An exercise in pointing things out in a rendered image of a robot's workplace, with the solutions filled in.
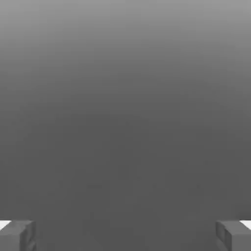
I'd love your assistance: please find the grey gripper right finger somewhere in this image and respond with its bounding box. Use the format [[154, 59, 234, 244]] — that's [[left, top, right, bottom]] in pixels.
[[215, 220, 251, 251]]

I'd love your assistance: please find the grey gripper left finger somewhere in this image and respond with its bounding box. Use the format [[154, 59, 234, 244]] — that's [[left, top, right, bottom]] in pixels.
[[0, 220, 37, 251]]

